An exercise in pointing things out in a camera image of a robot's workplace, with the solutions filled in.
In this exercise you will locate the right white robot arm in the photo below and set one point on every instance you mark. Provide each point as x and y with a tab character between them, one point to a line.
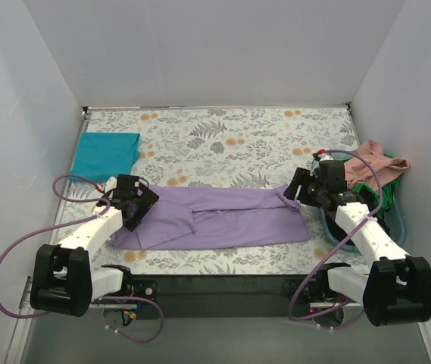
397	289

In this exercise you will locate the teal plastic basket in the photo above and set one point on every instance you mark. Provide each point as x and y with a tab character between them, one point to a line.
393	217

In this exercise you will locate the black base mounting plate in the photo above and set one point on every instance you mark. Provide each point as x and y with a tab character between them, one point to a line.
218	296

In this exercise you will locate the purple t shirt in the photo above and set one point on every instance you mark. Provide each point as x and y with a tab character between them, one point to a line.
197	218

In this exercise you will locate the green t shirt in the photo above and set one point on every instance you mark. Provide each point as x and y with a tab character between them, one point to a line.
388	189

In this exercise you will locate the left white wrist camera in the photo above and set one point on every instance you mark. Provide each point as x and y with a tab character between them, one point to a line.
110	184

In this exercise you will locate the pink t shirt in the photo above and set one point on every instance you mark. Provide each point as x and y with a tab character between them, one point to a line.
387	168

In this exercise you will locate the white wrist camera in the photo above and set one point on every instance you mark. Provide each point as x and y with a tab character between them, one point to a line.
110	184
318	157

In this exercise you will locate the folded teal t shirt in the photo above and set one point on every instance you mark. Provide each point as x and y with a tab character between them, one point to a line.
100	156

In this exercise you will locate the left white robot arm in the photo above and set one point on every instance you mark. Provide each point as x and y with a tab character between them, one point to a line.
63	280

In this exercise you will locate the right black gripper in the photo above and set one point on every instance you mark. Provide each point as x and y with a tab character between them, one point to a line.
300	188

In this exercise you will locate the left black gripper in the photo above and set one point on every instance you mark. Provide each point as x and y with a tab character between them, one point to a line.
142	207

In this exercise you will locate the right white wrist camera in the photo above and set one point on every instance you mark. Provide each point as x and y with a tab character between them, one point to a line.
318	157

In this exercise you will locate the black t shirt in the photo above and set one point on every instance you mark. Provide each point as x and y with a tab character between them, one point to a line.
345	235

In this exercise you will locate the floral table mat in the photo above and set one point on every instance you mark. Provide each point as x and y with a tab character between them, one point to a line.
226	147

